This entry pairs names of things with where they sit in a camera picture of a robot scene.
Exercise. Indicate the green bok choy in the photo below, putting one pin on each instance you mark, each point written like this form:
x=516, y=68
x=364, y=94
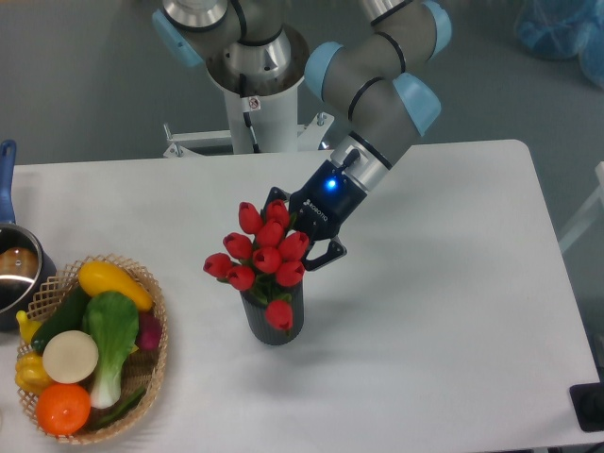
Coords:
x=112, y=320

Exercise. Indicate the green chili pepper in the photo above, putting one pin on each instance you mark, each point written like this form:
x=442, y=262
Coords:
x=120, y=410

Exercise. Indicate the yellow banana tip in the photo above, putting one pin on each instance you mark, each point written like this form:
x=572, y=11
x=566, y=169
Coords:
x=27, y=326

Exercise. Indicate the dark green cucumber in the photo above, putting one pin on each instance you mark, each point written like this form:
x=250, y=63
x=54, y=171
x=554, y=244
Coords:
x=67, y=316

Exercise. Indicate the black device at edge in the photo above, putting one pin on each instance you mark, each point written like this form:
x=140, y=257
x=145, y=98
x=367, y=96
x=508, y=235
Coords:
x=587, y=400

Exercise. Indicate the purple red radish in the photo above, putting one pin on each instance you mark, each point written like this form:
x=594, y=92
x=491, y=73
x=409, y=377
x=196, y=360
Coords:
x=150, y=331

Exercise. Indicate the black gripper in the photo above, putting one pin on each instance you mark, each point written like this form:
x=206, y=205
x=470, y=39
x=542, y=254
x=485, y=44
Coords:
x=320, y=207

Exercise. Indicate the yellow bell pepper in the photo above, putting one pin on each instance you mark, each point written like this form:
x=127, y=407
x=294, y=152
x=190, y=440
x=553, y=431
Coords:
x=30, y=374

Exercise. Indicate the woven wicker basket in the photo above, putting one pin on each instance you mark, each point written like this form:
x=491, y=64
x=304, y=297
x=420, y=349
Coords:
x=143, y=372

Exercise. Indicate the white frame at right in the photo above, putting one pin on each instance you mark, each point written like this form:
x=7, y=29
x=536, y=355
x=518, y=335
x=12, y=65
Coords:
x=584, y=216

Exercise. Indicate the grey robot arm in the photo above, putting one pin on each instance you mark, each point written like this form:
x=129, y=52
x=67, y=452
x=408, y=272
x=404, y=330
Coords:
x=258, y=62

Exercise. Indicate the orange fruit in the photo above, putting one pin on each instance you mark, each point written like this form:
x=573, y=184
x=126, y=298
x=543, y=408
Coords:
x=63, y=409

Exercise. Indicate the red tulip bouquet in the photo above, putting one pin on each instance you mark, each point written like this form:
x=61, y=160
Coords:
x=265, y=253

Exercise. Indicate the blue saucepan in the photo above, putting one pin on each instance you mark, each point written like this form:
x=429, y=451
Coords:
x=25, y=266

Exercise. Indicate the dark grey ribbed vase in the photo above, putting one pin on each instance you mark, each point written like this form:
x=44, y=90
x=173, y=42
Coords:
x=278, y=318

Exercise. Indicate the blue plastic bag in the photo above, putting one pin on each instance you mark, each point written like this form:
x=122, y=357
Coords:
x=563, y=30

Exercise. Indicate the yellow squash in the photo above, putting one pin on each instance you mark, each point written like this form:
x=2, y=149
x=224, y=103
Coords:
x=97, y=277

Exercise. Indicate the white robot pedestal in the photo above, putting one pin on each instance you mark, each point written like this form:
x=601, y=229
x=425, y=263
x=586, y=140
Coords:
x=256, y=124

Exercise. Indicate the cream round onion slice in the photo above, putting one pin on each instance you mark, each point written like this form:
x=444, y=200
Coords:
x=70, y=357

